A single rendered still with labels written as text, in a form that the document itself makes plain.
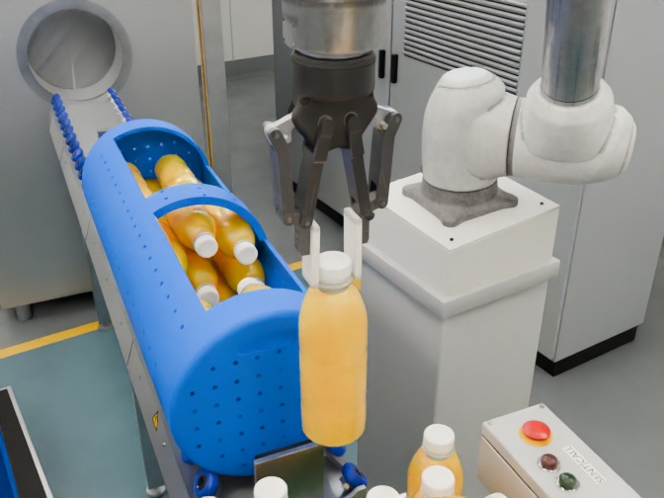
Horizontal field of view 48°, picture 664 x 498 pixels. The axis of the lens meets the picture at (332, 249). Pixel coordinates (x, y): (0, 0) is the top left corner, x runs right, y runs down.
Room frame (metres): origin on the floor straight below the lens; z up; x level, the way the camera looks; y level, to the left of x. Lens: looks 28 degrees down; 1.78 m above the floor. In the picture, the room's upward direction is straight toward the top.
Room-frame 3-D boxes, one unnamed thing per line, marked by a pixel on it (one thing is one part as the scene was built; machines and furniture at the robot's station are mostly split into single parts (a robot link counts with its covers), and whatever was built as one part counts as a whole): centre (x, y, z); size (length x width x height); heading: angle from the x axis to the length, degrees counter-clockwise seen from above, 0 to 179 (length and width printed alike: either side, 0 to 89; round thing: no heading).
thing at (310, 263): (0.66, 0.02, 1.42); 0.03 x 0.01 x 0.07; 23
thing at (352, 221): (0.68, -0.02, 1.42); 0.03 x 0.01 x 0.07; 23
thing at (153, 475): (1.71, 0.55, 0.31); 0.06 x 0.06 x 0.63; 24
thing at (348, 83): (0.67, 0.00, 1.58); 0.08 x 0.07 x 0.09; 113
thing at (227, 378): (1.23, 0.26, 1.09); 0.88 x 0.28 x 0.28; 24
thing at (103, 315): (2.61, 0.95, 0.31); 0.06 x 0.06 x 0.63; 24
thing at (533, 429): (0.75, -0.27, 1.11); 0.04 x 0.04 x 0.01
